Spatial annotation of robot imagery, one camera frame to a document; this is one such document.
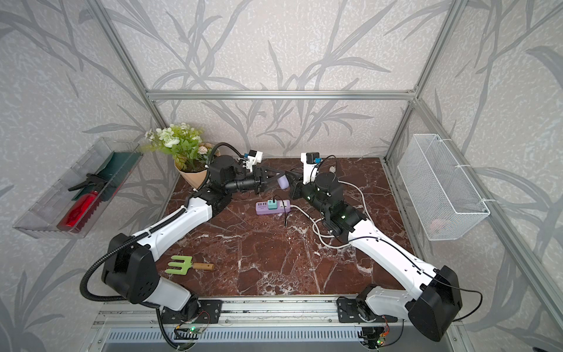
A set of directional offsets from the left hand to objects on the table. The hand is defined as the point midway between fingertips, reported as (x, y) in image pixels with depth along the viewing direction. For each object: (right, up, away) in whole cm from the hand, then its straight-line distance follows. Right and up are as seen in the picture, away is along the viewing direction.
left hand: (282, 179), depth 70 cm
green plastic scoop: (-60, +3, +7) cm, 60 cm away
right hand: (+1, +2, 0) cm, 2 cm away
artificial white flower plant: (-42, +15, +18) cm, 47 cm away
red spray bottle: (-55, -9, -11) cm, 56 cm away
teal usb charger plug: (-6, -12, +26) cm, 29 cm away
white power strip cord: (+14, -24, +21) cm, 34 cm away
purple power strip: (-11, -13, +28) cm, 33 cm away
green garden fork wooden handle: (-38, -33, +15) cm, 53 cm away
